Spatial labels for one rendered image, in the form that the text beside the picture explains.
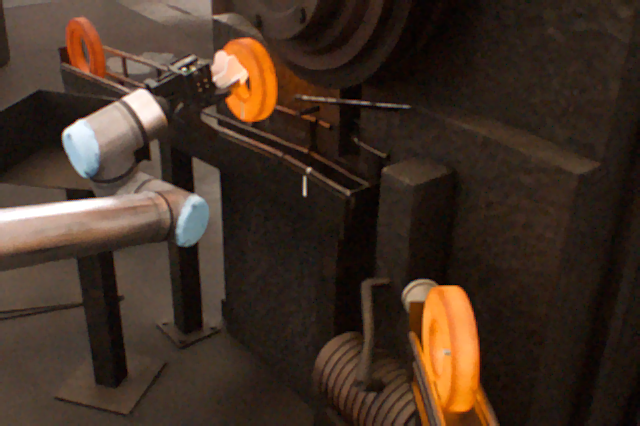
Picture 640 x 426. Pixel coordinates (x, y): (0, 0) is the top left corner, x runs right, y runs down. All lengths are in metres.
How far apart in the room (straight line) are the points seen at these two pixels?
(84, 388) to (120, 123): 0.87
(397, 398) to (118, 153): 0.63
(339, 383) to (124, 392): 0.87
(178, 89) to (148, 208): 0.25
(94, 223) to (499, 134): 0.63
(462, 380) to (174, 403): 1.14
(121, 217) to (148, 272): 1.20
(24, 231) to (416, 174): 0.58
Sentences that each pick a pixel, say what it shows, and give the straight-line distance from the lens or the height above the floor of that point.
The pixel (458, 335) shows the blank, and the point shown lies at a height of 0.77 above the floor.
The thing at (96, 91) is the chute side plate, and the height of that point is 0.58.
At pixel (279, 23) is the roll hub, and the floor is 1.01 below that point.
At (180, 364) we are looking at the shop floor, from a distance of 2.10.
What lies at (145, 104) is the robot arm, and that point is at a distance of 1.41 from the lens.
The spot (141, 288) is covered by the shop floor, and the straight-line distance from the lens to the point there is 2.39.
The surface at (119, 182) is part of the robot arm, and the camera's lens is 1.43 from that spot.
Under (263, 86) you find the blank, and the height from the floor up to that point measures 0.84.
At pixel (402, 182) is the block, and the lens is 1.23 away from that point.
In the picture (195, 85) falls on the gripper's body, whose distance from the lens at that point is 1.44.
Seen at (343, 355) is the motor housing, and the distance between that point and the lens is 1.29.
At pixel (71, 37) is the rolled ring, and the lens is 2.40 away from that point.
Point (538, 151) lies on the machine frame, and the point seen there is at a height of 0.87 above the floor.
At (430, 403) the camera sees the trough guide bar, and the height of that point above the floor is 0.69.
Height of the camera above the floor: 1.35
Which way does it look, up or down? 29 degrees down
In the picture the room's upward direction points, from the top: 1 degrees clockwise
